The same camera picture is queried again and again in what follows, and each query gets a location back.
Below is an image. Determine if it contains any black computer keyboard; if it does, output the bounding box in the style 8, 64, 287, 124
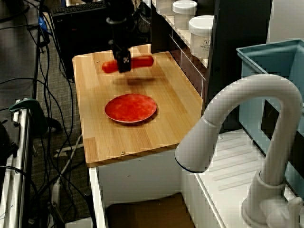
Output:
50, 3, 107, 18

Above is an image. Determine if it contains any light blue plastic bin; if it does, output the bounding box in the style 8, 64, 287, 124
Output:
236, 39, 304, 198

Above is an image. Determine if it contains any white toy kitchen cabinet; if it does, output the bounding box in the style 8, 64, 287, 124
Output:
87, 128, 304, 228

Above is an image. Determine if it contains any black upright post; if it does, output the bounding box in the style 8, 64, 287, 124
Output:
205, 0, 273, 113

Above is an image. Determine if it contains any black cable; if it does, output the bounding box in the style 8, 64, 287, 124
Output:
39, 0, 76, 84
0, 77, 74, 152

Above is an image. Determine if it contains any silver metal rail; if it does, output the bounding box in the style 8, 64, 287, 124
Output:
3, 106, 33, 228

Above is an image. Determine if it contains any plain white lidded jar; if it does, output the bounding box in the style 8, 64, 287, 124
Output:
172, 0, 198, 30

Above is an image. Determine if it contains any white jar with printed label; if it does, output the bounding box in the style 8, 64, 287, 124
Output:
189, 15, 215, 59

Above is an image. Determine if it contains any red toy sausage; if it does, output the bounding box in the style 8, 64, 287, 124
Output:
102, 55, 155, 74

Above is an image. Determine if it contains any white faucet handle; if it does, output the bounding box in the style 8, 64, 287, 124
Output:
265, 197, 304, 228

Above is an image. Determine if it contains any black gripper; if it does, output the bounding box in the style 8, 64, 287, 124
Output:
108, 39, 132, 74

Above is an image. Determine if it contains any red round plate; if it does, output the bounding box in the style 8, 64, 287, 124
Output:
104, 94, 158, 124

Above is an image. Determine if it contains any white curved faucet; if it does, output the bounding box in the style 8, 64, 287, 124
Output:
174, 74, 304, 226

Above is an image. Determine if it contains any green clamp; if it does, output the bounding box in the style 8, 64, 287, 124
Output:
9, 98, 49, 136

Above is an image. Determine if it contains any tiled backsplash with cream shelf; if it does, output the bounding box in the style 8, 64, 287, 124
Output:
152, 0, 215, 96

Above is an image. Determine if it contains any white cable with plug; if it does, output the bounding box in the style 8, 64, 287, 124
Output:
50, 134, 84, 209

